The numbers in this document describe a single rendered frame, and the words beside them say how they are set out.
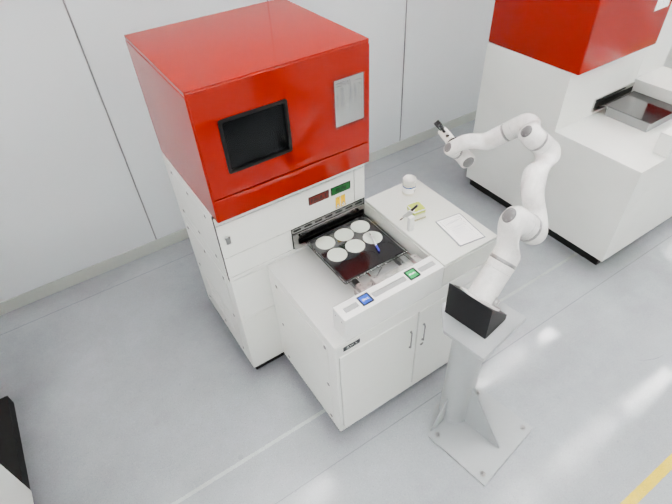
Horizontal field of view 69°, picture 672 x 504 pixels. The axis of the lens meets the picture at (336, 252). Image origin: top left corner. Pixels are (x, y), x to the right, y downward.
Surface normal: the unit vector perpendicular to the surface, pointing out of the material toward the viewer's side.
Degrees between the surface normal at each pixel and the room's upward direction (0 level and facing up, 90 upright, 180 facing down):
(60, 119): 90
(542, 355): 0
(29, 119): 90
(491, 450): 0
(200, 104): 90
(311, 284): 0
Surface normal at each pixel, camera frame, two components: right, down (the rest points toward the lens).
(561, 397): -0.04, -0.73
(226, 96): 0.55, 0.55
